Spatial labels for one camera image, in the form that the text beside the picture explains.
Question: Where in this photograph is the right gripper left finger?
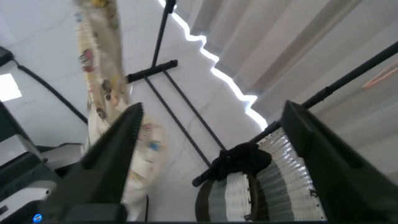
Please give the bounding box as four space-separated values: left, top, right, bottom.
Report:
40 102 144 218

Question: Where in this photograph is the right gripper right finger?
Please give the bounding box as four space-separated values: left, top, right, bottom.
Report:
279 100 398 222

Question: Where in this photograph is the cream printed garment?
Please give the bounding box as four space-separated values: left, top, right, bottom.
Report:
73 0 169 222

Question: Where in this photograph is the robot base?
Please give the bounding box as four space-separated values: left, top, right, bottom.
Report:
0 101 90 222

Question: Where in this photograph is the white laundry basket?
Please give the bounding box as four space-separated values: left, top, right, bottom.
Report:
195 127 327 222

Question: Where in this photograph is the pink clothes hanger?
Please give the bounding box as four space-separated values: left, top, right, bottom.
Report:
361 58 398 90

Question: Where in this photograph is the black clothes rack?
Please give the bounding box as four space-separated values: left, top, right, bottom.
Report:
126 0 398 188

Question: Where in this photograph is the black garment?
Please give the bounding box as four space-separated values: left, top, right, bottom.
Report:
211 142 273 182

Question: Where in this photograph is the white curtain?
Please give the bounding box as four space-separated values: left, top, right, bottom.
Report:
158 0 398 184

